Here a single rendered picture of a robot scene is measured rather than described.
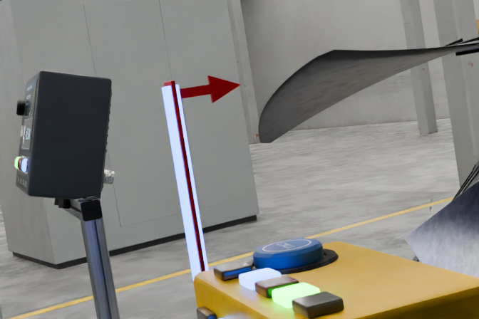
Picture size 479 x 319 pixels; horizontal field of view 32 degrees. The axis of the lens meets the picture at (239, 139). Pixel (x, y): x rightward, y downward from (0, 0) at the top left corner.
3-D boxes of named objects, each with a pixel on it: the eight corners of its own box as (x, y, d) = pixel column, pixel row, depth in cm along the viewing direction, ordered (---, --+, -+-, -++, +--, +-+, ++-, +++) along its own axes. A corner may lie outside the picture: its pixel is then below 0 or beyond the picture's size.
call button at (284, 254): (337, 270, 46) (333, 239, 46) (271, 285, 44) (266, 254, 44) (308, 260, 50) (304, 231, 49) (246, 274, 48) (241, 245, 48)
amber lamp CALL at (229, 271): (254, 275, 45) (252, 264, 45) (223, 282, 45) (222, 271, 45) (243, 270, 47) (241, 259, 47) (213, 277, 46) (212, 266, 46)
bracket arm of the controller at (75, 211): (103, 218, 120) (100, 198, 120) (83, 222, 119) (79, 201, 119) (80, 206, 142) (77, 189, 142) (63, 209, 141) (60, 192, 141)
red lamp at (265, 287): (301, 291, 40) (299, 279, 40) (267, 299, 39) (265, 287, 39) (287, 285, 42) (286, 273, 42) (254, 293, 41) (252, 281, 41)
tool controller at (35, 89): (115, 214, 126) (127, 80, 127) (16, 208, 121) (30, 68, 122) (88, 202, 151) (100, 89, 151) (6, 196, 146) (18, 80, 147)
